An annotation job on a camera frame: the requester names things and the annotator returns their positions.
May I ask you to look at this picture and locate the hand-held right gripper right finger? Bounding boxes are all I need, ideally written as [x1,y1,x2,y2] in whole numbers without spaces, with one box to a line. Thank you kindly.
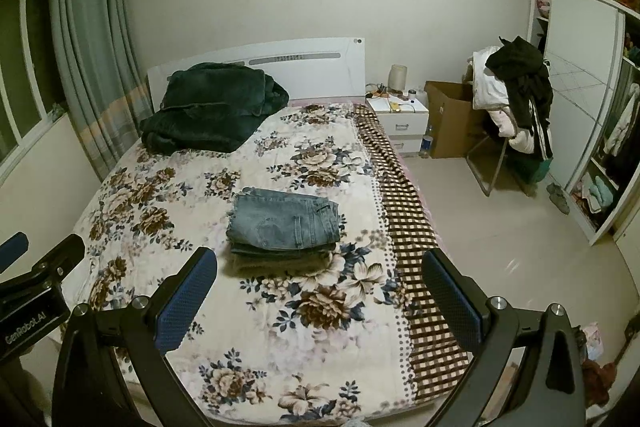
[422,250,587,427]

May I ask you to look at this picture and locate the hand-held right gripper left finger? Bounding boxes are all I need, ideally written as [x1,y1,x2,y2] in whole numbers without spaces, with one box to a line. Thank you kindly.
[52,247,219,427]

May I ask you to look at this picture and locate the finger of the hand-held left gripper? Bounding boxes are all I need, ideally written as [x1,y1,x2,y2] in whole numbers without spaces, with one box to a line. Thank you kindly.
[0,234,86,295]
[0,232,29,273]

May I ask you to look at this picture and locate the blue jeans pants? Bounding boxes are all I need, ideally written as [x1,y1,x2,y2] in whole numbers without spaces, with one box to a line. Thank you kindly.
[227,187,341,278]

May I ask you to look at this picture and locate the checkered brown bed sheet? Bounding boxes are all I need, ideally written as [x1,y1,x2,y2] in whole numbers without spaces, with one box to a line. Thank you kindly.
[353,103,473,403]

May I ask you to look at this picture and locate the floral bed blanket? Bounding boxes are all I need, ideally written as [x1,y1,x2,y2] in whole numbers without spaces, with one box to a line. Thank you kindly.
[60,103,426,425]

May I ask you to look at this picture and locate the grey shoes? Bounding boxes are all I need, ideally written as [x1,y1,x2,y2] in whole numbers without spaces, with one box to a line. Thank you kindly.
[546,182,572,215]

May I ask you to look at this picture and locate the brown cardboard box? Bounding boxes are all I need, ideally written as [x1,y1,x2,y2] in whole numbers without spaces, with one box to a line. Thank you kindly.
[424,80,488,159]

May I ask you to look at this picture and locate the window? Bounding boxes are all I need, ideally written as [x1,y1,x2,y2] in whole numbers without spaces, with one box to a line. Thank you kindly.
[0,0,68,162]

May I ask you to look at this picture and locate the white nightstand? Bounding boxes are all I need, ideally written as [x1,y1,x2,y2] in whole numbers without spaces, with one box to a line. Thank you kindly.
[366,83,431,158]

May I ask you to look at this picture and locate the chair piled with clothes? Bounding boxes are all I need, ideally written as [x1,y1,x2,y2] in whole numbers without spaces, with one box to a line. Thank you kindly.
[465,36,555,198]

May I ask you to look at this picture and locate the dark green fleece blanket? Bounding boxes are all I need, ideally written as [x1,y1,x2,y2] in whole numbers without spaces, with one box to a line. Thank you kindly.
[139,62,291,154]

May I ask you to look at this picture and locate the grey green curtain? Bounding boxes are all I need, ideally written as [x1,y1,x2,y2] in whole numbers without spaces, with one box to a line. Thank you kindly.
[49,0,153,182]

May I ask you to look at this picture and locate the black jacket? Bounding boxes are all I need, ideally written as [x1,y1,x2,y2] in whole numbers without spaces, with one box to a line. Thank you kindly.
[485,36,555,160]

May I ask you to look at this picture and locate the white wardrobe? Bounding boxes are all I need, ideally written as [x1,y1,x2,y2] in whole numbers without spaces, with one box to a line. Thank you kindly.
[527,0,640,248]

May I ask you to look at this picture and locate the white bed headboard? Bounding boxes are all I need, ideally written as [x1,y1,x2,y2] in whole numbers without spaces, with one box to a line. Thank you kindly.
[146,38,366,112]

